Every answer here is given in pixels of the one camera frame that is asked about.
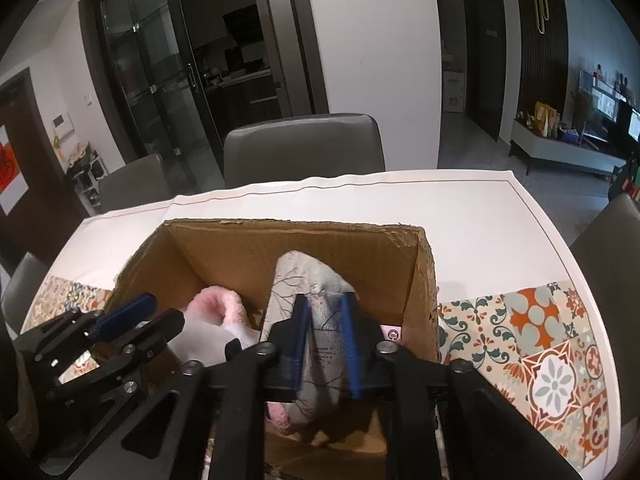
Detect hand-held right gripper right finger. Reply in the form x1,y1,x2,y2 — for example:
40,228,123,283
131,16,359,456
340,291,583,480

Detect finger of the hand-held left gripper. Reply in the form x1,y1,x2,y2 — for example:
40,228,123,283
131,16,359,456
122,308,187,361
82,294,158,343

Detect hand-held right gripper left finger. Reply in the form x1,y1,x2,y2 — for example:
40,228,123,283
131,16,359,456
37,294,313,480

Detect pink fluffy cuff white sock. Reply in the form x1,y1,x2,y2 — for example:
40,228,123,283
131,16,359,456
172,285,263,356

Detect grey patterned sock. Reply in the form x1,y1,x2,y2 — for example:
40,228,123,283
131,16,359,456
260,250,358,426

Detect pink terry towel cloth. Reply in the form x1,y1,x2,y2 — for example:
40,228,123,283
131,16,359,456
265,400,297,435

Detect brown cardboard box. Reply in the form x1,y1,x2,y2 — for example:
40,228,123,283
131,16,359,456
102,217,443,480

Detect grey dining chair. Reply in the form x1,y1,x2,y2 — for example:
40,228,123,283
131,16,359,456
0,252,51,335
567,192,640,321
222,112,387,190
97,152,168,213

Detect small shoe rack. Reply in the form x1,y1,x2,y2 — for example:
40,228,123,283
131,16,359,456
65,144,109,202

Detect floral tile patterned tablecloth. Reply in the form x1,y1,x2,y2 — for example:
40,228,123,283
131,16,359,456
20,169,613,480

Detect red door poster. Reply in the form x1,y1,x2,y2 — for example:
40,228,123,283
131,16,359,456
0,125,29,214

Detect dark glass sliding door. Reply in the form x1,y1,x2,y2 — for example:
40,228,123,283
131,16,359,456
79,0,328,196

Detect white floor appliance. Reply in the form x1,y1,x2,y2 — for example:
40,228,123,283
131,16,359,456
442,70,464,114

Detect white television cabinet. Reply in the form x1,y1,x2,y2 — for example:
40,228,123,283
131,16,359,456
509,117,628,177

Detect yellow boxes on cabinet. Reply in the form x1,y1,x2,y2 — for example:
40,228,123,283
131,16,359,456
531,101,562,139

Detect dark wooden door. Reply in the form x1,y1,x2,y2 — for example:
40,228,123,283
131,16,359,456
459,0,519,143

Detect flat television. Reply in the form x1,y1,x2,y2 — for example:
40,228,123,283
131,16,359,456
576,66,640,145

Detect gold wall ornament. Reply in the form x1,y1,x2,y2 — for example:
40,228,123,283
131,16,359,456
531,0,552,35

